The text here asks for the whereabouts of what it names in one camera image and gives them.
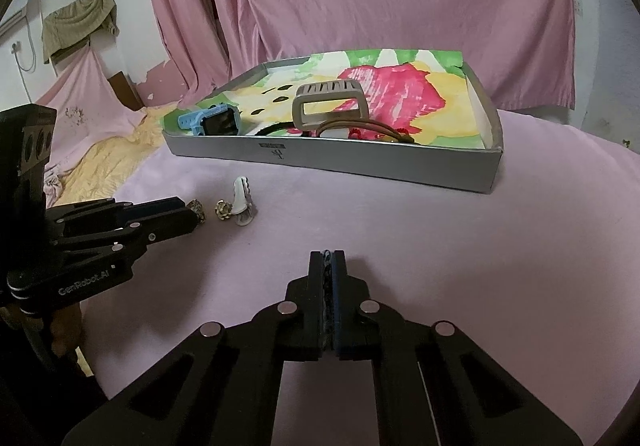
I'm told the gold earring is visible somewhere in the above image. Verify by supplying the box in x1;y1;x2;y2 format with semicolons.
215;199;233;221
186;199;206;224

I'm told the black white striped hair clip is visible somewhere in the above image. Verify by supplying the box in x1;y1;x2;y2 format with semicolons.
322;250;334;352

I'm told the person's left hand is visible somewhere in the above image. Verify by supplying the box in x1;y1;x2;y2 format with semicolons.
1;304;84;359

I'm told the yellow bed blanket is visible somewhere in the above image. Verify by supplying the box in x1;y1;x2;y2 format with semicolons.
44;103;176;207

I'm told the pink embroidered draped sheet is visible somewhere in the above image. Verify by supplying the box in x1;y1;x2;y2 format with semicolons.
37;46;145;174

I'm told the brown wooden headboard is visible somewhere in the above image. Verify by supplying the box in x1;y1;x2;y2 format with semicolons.
107;72;144;111

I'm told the pink table cloth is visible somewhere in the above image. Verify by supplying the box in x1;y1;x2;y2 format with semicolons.
82;112;639;445

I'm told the olive green hanging cloth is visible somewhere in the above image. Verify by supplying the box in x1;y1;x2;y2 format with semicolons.
41;0;119;63

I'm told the narrow pink curtain panel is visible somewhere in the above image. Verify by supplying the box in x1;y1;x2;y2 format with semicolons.
151;0;230;106

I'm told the grey tray with colourful lining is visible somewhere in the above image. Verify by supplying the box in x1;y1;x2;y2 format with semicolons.
162;48;503;193

